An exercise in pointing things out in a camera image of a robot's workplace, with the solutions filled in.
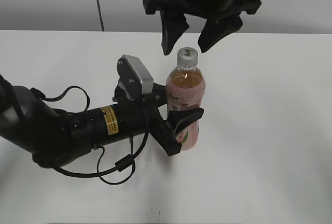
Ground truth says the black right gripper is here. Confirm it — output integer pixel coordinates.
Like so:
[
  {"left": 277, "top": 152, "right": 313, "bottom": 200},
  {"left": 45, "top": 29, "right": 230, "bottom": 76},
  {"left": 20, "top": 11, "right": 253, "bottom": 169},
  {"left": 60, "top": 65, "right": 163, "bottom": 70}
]
[{"left": 143, "top": 0, "right": 261, "bottom": 55}]

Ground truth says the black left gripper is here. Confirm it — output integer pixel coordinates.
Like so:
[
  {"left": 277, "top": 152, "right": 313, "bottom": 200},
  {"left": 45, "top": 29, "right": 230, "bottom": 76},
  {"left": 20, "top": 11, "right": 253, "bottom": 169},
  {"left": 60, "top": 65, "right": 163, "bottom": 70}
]
[{"left": 112, "top": 83, "right": 204, "bottom": 156}]

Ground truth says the pink oolong tea bottle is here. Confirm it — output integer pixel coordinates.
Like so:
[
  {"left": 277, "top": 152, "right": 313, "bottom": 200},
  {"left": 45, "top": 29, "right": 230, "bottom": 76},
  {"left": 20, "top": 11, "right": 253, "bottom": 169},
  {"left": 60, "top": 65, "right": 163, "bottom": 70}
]
[{"left": 165, "top": 64, "right": 206, "bottom": 151}]

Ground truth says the white bottle cap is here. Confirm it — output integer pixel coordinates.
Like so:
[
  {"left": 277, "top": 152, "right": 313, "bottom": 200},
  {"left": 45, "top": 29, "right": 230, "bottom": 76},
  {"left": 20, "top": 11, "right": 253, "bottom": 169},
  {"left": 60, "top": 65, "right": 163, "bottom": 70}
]
[{"left": 177, "top": 47, "right": 199, "bottom": 67}]

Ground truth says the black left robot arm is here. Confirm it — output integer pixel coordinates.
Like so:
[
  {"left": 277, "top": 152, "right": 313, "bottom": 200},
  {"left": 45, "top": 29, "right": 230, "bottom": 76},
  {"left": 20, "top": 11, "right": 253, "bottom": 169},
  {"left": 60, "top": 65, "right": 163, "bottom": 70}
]
[{"left": 1, "top": 79, "right": 204, "bottom": 169}]

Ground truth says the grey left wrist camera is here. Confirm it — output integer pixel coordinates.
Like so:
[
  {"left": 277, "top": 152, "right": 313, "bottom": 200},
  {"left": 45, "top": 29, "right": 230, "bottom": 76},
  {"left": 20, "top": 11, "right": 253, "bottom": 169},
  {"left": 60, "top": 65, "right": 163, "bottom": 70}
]
[{"left": 117, "top": 54, "right": 154, "bottom": 101}]

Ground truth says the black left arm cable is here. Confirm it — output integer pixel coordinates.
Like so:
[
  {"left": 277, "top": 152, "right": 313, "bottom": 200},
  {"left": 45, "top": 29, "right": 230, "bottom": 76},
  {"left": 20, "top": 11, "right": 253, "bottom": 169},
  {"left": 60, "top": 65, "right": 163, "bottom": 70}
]
[{"left": 31, "top": 86, "right": 150, "bottom": 184}]

